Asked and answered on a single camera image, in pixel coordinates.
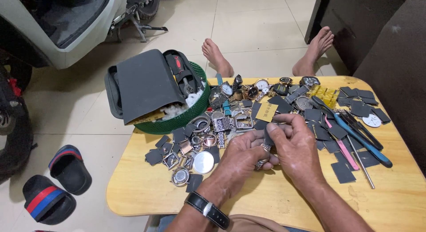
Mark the person's left foot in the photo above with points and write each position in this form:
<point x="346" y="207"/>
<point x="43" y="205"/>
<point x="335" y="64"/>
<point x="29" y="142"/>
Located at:
<point x="216" y="57"/>

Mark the green plastic basket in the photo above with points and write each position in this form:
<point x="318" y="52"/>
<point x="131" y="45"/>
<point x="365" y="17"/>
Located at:
<point x="186" y="120"/>

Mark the white cotton wool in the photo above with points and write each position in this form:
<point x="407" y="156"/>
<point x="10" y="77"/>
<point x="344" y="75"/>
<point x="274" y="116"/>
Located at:
<point x="191" y="99"/>

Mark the yellow backed sandpaper piece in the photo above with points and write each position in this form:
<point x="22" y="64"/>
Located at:
<point x="266" y="112"/>

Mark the small dark sandpaper strip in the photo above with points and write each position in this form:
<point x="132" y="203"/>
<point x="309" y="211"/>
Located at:
<point x="268" y="139"/>

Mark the black slipper red blue stripe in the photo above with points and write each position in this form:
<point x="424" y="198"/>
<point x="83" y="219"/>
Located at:
<point x="46" y="200"/>
<point x="71" y="172"/>

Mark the black leather wristwatch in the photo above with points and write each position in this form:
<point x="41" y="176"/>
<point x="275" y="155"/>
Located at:
<point x="208" y="208"/>

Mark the large dark sandpaper sheet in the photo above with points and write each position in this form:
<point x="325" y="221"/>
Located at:
<point x="146" y="85"/>

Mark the round silver watch case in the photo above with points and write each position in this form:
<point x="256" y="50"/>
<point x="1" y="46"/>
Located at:
<point x="180" y="176"/>

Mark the scattered dark sandpaper squares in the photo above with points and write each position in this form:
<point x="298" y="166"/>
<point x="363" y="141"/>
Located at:
<point x="342" y="172"/>

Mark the white scooter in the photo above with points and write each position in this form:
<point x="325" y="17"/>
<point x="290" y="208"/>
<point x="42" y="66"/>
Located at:
<point x="66" y="25"/>

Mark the person's right foot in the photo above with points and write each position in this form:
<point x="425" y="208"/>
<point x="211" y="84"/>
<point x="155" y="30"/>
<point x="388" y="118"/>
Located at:
<point x="314" y="52"/>

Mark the brown sofa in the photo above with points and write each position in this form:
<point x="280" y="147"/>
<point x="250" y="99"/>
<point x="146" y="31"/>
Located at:
<point x="399" y="75"/>

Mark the round silver case back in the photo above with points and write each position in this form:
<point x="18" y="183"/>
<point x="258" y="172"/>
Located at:
<point x="203" y="162"/>

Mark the pink tweezers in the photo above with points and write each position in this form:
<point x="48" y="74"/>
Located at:
<point x="344" y="150"/>

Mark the dark wooden cabinet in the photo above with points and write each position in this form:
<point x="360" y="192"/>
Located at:
<point x="352" y="22"/>

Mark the grey zip tool case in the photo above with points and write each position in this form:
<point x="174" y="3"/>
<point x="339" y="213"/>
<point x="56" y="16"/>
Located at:
<point x="111" y="92"/>

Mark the black motorbike wheel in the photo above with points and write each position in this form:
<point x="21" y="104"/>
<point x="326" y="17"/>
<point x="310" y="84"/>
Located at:
<point x="15" y="142"/>

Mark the white watch dial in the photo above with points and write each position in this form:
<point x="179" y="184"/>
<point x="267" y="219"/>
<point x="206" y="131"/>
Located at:
<point x="371" y="120"/>

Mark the person's foot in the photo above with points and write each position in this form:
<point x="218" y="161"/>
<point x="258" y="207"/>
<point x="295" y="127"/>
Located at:
<point x="314" y="52"/>
<point x="216" y="57"/>

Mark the silver metal watch band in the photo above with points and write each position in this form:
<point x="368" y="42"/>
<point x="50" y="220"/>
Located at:
<point x="265" y="147"/>

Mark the thin metal rod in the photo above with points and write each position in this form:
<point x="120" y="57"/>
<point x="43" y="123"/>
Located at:
<point x="362" y="165"/>

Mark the person's right hand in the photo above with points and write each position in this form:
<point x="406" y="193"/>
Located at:
<point x="301" y="152"/>

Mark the person's left hand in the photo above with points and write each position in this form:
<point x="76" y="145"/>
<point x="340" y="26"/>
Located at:
<point x="238" y="158"/>

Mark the scooter kickstand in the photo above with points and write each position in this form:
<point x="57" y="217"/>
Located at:
<point x="138" y="24"/>

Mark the yellow plastic packets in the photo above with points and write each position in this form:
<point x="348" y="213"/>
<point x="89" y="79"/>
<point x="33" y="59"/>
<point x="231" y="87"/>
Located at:
<point x="324" y="94"/>

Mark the heap of watches and parts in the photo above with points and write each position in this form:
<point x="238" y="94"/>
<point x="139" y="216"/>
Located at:
<point x="221" y="124"/>

